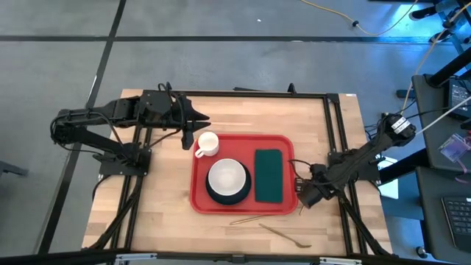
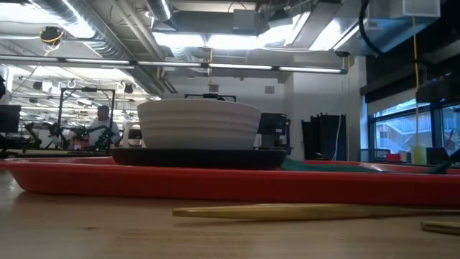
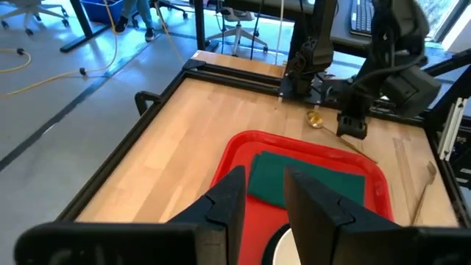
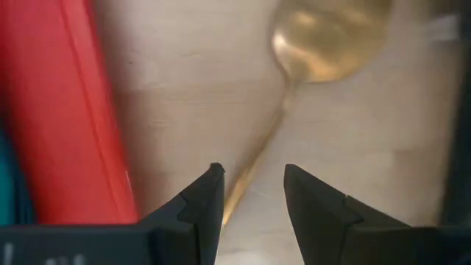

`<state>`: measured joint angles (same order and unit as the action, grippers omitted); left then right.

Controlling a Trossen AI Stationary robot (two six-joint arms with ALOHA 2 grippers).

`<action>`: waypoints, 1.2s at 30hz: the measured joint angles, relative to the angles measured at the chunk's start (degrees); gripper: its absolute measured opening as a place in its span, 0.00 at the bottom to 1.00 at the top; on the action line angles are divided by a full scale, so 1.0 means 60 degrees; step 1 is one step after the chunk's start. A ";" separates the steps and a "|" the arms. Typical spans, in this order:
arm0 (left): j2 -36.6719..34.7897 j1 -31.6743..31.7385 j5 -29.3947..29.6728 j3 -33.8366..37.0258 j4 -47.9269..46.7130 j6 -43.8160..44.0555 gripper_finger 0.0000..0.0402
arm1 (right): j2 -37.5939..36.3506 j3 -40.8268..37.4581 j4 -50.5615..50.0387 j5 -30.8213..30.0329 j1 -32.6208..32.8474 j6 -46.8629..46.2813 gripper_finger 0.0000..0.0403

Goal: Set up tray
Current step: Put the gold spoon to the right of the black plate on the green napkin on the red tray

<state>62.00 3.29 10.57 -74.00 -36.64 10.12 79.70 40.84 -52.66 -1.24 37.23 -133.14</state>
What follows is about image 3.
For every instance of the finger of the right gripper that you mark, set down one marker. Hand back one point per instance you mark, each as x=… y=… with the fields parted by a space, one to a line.
x=344 y=126
x=360 y=128

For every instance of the black metal table frame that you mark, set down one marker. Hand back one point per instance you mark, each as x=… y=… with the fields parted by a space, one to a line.
x=123 y=147

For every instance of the grey seat office chair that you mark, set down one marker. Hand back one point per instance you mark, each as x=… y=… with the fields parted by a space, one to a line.
x=237 y=35

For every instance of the black keyboard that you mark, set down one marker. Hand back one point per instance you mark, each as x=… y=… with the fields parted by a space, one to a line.
x=362 y=16

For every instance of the person's leg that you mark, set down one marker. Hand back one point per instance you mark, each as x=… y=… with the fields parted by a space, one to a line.
x=145 y=14
x=130 y=8

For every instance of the dark grey desk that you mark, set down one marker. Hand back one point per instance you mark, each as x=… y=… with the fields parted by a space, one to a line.
x=272 y=5
x=342 y=37

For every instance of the black desk leg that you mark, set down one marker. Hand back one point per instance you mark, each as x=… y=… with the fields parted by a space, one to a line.
x=81 y=18

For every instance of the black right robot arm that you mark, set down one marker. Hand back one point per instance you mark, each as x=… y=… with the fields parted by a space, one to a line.
x=316 y=44

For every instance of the red plastic tray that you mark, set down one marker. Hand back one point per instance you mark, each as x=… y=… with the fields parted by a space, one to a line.
x=265 y=221

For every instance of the black desk post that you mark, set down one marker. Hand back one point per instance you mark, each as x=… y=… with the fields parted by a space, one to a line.
x=199 y=22

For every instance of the green cloth napkin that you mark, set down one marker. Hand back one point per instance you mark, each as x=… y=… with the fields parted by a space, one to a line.
x=316 y=180

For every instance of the office chair base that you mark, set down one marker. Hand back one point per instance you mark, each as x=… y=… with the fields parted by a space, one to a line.
x=176 y=9

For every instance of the dark round plate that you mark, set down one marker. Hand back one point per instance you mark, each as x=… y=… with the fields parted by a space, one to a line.
x=268 y=246

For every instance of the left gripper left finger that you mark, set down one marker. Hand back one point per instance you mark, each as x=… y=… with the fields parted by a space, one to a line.
x=217 y=235

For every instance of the silver aluminium bracket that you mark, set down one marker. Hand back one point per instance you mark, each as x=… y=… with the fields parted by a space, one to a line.
x=453 y=129

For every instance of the white office chair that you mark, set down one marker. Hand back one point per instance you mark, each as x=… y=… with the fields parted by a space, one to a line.
x=27 y=7

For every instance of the white ribbed bowl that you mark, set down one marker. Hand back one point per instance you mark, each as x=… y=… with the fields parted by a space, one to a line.
x=285 y=250

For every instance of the person's shoe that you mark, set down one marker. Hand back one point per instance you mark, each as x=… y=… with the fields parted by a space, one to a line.
x=149 y=35
x=120 y=25

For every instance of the gold spoon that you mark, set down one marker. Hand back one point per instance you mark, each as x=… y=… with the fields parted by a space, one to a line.
x=314 y=119

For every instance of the blue plastic bin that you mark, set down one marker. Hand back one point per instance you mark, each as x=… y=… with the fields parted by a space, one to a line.
x=101 y=11

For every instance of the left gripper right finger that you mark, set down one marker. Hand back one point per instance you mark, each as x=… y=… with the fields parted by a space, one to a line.
x=331 y=239

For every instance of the gold fork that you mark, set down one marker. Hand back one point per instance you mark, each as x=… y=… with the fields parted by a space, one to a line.
x=430 y=171

